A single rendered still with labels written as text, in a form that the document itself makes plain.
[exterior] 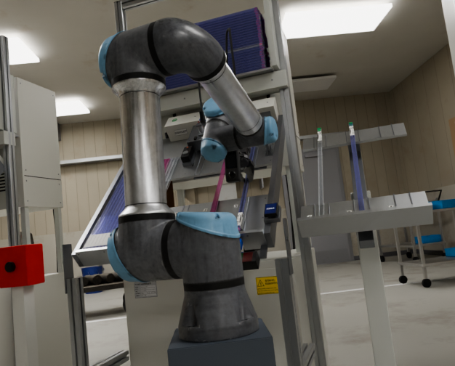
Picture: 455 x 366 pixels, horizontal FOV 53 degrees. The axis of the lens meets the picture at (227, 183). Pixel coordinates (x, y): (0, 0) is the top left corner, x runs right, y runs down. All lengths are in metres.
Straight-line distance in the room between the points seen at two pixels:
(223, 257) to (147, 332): 1.12
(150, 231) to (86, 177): 7.94
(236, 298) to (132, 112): 0.42
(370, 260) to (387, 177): 7.70
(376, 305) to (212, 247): 0.78
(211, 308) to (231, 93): 0.51
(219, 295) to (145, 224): 0.20
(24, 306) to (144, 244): 1.17
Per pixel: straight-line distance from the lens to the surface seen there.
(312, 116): 8.96
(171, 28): 0.97
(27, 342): 2.03
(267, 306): 1.72
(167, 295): 1.85
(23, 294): 2.00
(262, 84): 1.95
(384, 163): 9.17
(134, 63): 0.98
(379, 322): 1.51
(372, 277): 1.48
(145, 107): 0.96
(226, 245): 0.83
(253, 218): 1.45
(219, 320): 0.83
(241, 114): 1.14
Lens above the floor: 0.73
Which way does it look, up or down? 6 degrees up
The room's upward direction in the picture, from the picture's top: 6 degrees counter-clockwise
